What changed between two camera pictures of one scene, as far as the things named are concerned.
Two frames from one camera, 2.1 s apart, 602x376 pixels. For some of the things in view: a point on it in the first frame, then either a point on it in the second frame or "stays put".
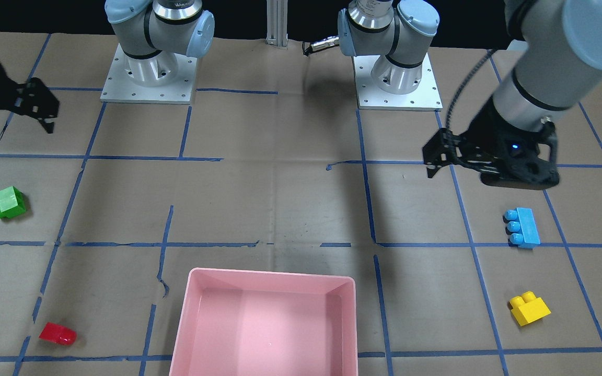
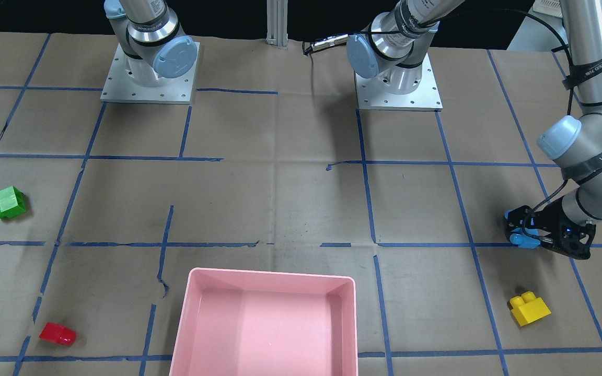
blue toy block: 521,227 stays put
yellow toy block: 527,307 stays put
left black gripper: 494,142 -> 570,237
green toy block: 8,203 stays put
